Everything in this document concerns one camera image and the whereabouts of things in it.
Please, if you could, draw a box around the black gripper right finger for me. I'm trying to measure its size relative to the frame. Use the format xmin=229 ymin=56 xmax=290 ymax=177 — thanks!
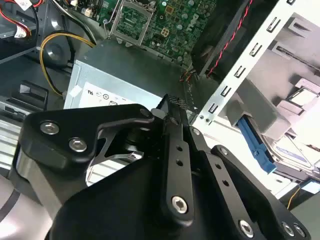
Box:
xmin=169 ymin=93 xmax=312 ymax=240

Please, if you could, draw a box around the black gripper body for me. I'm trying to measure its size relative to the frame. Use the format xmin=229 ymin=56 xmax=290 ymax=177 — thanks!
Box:
xmin=48 ymin=153 xmax=236 ymax=240

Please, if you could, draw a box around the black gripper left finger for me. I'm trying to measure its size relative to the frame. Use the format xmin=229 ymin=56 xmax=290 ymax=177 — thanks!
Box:
xmin=12 ymin=96 xmax=196 ymax=222

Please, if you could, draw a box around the hard disk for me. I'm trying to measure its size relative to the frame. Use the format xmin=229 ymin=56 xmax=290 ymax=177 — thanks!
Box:
xmin=237 ymin=116 xmax=318 ymax=176

